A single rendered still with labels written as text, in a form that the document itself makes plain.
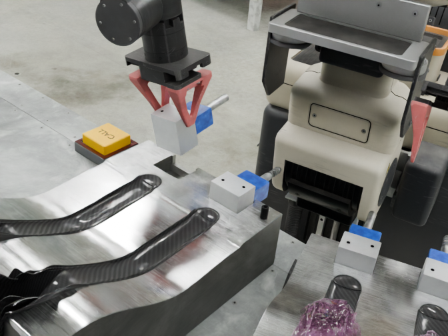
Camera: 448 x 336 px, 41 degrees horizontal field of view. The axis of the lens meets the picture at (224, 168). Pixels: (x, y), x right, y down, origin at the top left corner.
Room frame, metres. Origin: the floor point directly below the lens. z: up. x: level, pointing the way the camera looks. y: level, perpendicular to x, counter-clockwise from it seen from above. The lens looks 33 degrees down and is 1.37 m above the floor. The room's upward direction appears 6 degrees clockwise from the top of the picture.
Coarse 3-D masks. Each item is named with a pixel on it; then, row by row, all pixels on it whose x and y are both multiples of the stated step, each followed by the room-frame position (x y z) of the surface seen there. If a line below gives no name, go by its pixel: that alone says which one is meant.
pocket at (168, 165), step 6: (174, 156) 0.76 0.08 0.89; (162, 162) 0.74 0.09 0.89; (168, 162) 0.76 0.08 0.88; (174, 162) 0.76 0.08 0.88; (162, 168) 0.74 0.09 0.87; (168, 168) 0.76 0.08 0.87; (174, 168) 0.76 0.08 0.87; (180, 168) 0.75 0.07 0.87; (174, 174) 0.75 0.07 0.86; (180, 174) 0.75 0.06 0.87; (186, 174) 0.74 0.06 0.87
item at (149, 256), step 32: (128, 192) 0.67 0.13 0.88; (0, 224) 0.52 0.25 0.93; (32, 224) 0.55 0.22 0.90; (64, 224) 0.58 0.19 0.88; (96, 224) 0.59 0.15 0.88; (192, 224) 0.61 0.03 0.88; (128, 256) 0.53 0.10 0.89; (160, 256) 0.55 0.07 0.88; (0, 288) 0.42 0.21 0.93; (32, 288) 0.43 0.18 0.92; (64, 288) 0.42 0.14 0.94; (0, 320) 0.39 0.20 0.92
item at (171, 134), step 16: (224, 96) 0.81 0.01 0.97; (160, 112) 0.73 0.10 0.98; (176, 112) 0.73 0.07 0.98; (208, 112) 0.76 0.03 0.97; (160, 128) 0.72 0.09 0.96; (176, 128) 0.70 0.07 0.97; (192, 128) 0.72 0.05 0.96; (160, 144) 0.72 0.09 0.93; (176, 144) 0.70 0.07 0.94; (192, 144) 0.72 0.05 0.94
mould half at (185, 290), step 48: (144, 144) 0.78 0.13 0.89; (48, 192) 0.65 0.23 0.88; (96, 192) 0.65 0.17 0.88; (192, 192) 0.67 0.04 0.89; (48, 240) 0.52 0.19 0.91; (96, 240) 0.56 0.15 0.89; (144, 240) 0.57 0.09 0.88; (240, 240) 0.58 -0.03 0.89; (96, 288) 0.44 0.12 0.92; (144, 288) 0.48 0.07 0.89; (192, 288) 0.50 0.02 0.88; (240, 288) 0.58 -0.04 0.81
